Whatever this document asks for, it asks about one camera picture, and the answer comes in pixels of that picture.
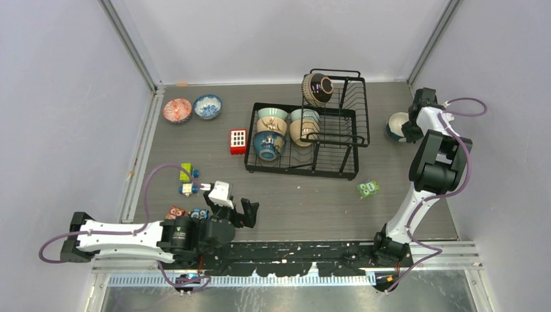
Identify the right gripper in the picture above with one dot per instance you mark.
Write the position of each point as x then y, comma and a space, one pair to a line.
410, 136

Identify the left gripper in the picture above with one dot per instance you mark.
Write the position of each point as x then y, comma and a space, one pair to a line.
250, 209

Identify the teal white dotted bowl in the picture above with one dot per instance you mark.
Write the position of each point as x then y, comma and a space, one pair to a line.
394, 126

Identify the white blue floral bowl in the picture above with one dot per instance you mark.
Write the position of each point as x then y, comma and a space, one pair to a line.
207, 107

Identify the brown striped bowl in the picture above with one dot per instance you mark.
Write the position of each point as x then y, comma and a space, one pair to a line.
317, 89

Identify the black wire dish rack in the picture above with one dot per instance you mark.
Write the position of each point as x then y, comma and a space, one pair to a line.
329, 135

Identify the blue zigzag pattern bowl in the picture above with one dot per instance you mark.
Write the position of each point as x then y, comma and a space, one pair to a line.
177, 111

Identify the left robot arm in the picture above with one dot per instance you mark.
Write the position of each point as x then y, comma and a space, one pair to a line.
183, 239

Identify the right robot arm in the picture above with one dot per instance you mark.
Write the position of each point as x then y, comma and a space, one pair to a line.
435, 172

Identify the blue owl toy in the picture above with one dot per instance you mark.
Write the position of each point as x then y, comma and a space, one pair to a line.
199, 214

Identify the green white toy car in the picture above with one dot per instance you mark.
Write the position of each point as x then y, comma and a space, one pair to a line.
188, 187

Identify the red owl toy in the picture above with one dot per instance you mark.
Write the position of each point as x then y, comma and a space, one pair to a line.
175, 212

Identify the red white toy block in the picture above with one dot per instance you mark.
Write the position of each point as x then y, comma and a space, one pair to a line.
238, 141

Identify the dark blue glazed bowl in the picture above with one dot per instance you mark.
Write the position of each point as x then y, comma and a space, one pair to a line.
269, 145

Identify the beige bowl with bird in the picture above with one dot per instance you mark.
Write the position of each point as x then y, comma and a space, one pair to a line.
272, 123

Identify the beige plain bowl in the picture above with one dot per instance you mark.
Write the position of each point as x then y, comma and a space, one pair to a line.
303, 130

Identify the green owl toy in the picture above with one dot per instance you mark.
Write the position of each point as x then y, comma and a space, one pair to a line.
368, 188

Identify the light teal ribbed bowl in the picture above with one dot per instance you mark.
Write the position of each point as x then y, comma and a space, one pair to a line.
299, 115

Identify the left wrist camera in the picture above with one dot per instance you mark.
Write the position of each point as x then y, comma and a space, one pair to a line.
221, 188

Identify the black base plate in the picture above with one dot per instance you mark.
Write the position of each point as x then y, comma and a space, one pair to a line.
297, 258

